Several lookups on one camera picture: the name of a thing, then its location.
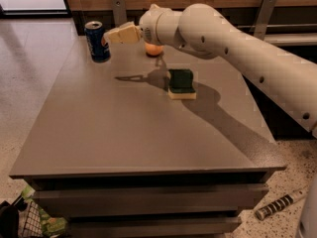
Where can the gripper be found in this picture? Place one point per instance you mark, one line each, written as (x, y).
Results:
(148, 26)

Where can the blue pepsi can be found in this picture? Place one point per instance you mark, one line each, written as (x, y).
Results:
(98, 46)

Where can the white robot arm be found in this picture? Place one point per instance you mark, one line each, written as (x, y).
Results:
(201, 31)

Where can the orange fruit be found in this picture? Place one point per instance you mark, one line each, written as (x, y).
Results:
(153, 50)

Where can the green yellow sponge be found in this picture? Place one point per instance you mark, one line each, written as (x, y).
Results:
(180, 85)

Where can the grey drawer cabinet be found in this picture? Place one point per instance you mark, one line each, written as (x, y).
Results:
(113, 125)

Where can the upper grey drawer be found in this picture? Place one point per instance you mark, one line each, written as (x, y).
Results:
(150, 200)

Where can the grey drawer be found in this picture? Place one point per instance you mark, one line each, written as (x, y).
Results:
(150, 200)
(155, 228)

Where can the green snack bag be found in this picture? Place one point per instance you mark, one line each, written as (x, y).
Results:
(36, 223)

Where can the lower grey drawer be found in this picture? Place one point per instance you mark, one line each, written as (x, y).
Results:
(155, 228)

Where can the black white striped tool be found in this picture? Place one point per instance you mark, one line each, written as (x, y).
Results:
(280, 204)

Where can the left metal bracket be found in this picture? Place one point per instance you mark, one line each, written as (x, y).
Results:
(119, 12)

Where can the metal bracket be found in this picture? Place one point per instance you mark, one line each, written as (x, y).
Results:
(263, 17)
(119, 12)

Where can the horizontal metal rail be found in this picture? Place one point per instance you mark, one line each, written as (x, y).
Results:
(282, 26)

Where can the right metal bracket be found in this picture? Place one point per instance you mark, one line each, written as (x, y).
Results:
(263, 17)

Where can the black wire basket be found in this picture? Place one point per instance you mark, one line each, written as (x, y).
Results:
(14, 223)

